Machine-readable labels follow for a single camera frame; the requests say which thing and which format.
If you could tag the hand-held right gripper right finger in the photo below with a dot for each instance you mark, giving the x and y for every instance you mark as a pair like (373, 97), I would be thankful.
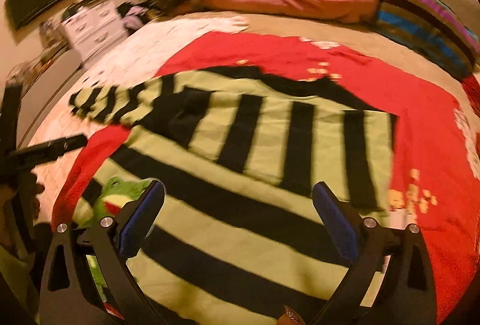
(335, 222)

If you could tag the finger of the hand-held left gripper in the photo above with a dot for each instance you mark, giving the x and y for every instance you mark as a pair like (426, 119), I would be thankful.
(10, 111)
(56, 148)

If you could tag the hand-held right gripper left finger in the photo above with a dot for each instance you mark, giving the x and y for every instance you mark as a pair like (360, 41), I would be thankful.
(140, 218)

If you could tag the green black striped sweater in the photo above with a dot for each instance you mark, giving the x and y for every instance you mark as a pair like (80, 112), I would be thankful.
(240, 175)

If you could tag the green frog plush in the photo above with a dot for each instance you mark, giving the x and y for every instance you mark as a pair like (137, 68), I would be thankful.
(120, 197)

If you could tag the white chest of drawers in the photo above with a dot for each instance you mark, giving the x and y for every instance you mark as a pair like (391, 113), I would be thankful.
(93, 26)

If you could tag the red floral blanket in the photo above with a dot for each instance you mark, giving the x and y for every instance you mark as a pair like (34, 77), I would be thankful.
(423, 130)

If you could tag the multicolour striped pillow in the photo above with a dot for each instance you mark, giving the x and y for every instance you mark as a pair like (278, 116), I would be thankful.
(420, 23)

